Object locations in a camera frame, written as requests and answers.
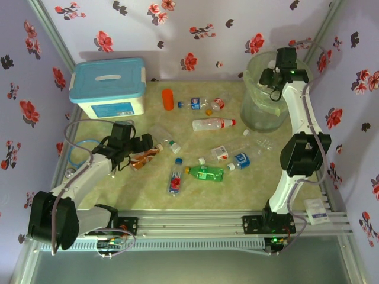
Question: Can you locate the clear ribbed bottle white cap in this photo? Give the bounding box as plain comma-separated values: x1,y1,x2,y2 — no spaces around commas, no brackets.
243,129,275,152

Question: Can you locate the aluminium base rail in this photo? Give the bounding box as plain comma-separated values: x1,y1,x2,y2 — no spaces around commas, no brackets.
25,209,355,239

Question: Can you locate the clear bottle white red label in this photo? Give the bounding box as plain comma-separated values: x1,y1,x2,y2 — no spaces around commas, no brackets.
198,140,256,165

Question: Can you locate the white bottle red cap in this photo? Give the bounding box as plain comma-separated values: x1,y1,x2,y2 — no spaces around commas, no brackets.
191,117,237,133

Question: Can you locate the crushed red-label bottle yellow cap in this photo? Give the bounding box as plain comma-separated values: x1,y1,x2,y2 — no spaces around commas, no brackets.
205,93,232,117

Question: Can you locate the small green circuit board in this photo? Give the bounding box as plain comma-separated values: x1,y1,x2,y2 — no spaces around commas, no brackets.
97,240,124,250

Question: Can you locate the brown label bottle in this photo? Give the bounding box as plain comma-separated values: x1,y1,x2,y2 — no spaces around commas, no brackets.
129,144,164,172

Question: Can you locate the aluminium corner post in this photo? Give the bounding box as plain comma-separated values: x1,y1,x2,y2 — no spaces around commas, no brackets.
28,0,76,73
309,0,346,51

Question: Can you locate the lavender left arm cable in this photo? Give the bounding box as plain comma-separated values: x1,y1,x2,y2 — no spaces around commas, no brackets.
50,119,137,258

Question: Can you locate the clear Pepsi bottle blue cap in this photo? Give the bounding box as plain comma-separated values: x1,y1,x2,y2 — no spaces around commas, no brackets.
177,97,211,112

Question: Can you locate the aluminium side rail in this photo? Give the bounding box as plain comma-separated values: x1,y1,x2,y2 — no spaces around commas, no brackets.
298,106,348,213
32,105,83,217

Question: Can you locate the blue label bottle white cap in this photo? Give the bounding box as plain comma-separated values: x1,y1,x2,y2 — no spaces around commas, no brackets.
227,151,252,172

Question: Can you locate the black controller with light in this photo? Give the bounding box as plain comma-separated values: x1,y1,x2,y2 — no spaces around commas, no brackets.
269,235,287,247

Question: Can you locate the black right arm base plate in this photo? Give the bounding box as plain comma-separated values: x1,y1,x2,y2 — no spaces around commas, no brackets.
242,215,297,236

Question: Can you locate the lavender right arm cable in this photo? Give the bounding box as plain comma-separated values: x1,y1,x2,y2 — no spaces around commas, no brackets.
266,37,333,257

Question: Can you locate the Fiji water bottle blue cap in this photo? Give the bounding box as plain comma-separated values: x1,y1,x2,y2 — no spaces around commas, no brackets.
167,157,184,198

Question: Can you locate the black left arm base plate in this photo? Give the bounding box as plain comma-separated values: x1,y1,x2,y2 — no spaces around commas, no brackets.
84,217,139,237

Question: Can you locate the green bottle yellow cap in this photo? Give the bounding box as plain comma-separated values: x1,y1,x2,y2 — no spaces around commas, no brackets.
185,164,225,183

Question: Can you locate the orange plastic cylinder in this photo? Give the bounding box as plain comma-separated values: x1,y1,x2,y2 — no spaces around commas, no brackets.
162,88,175,111

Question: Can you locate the clear bin with green liner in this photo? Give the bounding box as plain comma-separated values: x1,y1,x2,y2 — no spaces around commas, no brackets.
240,51,314,133

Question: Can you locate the white storage box blue lid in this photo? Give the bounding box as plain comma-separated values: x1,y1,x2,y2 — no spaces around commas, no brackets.
68,57,147,120

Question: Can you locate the white packet with blue label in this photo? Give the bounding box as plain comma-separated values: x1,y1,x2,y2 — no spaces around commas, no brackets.
304,198,330,225

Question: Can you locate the grey slotted cable duct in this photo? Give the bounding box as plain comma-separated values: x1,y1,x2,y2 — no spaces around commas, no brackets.
40,237,266,252

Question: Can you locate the lavender arm cable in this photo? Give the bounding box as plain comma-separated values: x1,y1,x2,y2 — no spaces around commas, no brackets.
50,119,137,258
266,37,333,257

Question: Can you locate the clear bottle green neck ring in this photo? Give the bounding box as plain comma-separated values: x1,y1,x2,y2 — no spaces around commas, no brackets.
147,125,182,154

